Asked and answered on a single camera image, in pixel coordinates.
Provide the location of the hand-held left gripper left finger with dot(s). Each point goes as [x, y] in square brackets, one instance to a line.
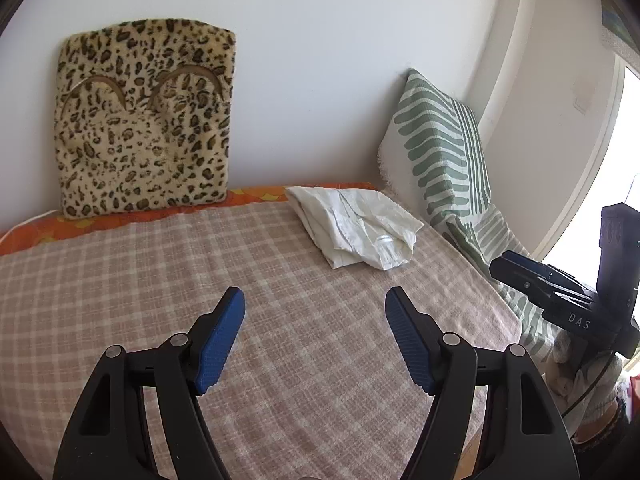
[220, 340]

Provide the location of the person's right forearm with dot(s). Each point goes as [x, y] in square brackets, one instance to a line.
[600, 435]

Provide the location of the orange patterned bed sheet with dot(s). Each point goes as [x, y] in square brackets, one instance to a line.
[260, 194]

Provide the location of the pink plaid blanket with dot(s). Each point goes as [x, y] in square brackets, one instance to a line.
[300, 360]

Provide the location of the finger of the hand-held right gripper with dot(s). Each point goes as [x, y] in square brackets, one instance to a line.
[545, 271]
[520, 285]

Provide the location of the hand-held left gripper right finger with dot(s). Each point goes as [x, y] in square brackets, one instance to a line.
[407, 340]

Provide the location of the leopard print cushion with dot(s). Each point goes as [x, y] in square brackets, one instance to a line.
[145, 135]

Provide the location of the white long-sleeved shirt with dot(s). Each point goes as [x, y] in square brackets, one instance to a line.
[350, 225]

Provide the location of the person's right hand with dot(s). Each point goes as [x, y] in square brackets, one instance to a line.
[597, 390]

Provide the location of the green striped throw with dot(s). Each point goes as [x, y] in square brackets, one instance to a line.
[500, 240]

